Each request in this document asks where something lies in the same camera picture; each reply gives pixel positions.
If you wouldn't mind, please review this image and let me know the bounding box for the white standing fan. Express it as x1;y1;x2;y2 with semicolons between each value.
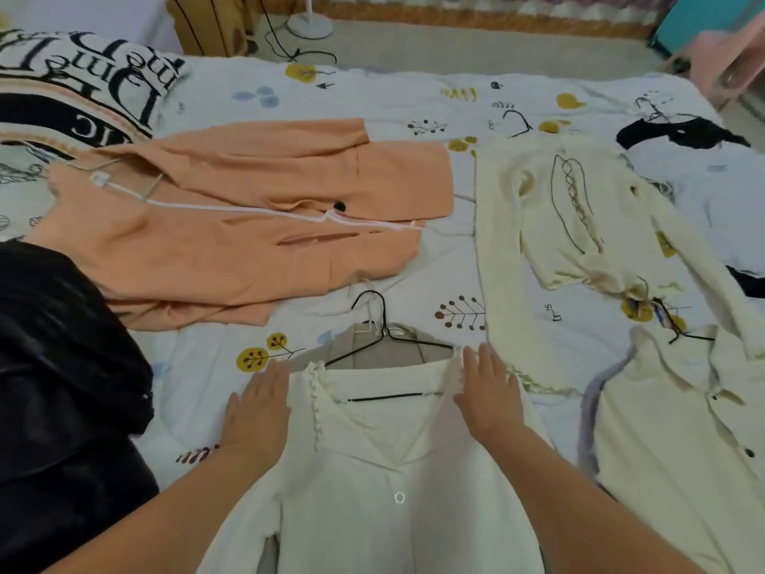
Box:
286;0;335;41

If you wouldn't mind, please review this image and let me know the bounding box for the black leather jacket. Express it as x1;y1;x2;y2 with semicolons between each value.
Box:
0;242;161;574

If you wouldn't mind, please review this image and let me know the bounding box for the black power cable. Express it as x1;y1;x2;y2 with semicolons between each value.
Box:
262;0;339;66

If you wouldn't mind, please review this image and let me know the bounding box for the white knit cardigan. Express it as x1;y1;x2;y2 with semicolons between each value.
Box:
197;346;575;574

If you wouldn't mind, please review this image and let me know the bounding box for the beige grey cardigan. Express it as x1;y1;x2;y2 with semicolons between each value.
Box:
257;322;457;574

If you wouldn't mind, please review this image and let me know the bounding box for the teal box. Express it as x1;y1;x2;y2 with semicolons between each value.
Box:
648;0;765;57

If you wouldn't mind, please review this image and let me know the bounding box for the pale yellow polo shirt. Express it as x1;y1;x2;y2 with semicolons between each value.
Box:
591;325;765;574

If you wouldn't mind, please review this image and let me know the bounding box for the black wire hanger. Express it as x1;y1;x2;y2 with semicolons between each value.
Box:
636;277;716;346
325;290;457;404
501;108;535;140
634;92;699;124

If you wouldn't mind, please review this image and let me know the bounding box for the cream lace-up knit sweater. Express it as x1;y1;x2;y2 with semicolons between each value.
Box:
475;134;765;396

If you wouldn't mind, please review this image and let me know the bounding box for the person's right hand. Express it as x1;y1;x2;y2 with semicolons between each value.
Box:
452;342;527;452

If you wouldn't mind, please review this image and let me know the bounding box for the person's left forearm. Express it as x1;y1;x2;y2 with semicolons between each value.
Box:
41;442;282;574

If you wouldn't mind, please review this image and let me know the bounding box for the white nightstand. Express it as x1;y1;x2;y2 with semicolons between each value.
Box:
11;0;178;54

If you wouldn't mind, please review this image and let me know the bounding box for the pink plastic chair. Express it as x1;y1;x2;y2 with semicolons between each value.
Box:
660;17;765;112

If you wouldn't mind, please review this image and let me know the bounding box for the peach blazer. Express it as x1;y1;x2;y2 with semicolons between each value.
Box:
26;117;455;332

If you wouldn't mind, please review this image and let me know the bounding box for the white printed t-shirt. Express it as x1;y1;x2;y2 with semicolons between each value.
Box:
627;136;765;277

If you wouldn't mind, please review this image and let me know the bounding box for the purple curtain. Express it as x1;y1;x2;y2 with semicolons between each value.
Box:
257;0;682;41

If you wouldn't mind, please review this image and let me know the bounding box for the person's left hand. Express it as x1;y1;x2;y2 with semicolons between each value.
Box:
219;359;294;473

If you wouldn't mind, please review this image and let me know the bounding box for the black white printed pillow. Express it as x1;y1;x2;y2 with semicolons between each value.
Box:
0;29;190;160
0;143;79;243

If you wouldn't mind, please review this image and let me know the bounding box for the wooden cabinet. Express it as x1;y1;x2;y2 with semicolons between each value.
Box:
167;0;264;59

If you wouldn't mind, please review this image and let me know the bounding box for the person's right forearm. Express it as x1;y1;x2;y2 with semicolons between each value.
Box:
487;421;706;574

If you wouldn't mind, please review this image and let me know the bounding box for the teal hanger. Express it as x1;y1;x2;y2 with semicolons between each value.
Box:
62;158;167;204

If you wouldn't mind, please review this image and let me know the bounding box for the black t-shirt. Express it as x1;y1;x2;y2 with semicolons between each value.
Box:
615;116;765;300

